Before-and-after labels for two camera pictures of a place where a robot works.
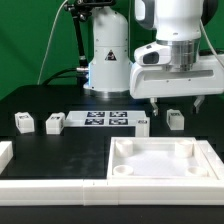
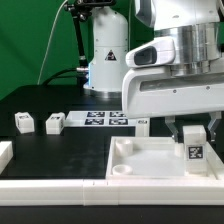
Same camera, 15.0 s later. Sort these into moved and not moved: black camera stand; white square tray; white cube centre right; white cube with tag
Moved: white cube with tag
Not moved: white square tray; white cube centre right; black camera stand
